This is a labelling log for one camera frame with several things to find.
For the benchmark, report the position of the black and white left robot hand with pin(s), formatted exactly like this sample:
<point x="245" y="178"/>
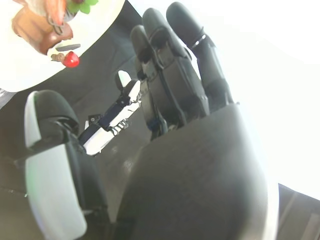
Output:
<point x="195" y="175"/>

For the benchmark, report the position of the brown chocolate cake with strawberry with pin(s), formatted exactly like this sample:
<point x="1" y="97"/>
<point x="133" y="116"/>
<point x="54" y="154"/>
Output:
<point x="32" y="27"/>

